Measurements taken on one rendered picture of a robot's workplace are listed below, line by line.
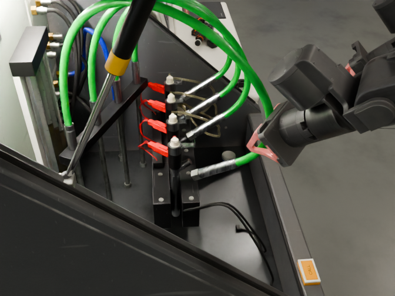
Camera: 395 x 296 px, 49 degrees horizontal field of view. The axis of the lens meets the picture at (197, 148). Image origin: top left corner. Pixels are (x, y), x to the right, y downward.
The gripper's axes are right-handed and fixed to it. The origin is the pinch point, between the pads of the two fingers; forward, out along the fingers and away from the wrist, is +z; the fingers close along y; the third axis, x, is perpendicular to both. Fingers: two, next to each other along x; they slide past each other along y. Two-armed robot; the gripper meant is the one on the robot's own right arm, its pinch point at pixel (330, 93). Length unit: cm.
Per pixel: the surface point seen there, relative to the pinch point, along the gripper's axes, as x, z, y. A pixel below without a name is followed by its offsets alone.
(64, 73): 14.1, 28.4, 37.3
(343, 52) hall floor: -267, 49, -119
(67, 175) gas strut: 42, 16, 31
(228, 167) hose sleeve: 18.1, 16.3, 7.7
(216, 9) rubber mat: -90, 40, 9
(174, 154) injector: 9.3, 29.1, 11.3
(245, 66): 18.1, 1.6, 20.8
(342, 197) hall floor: -99, 59, -111
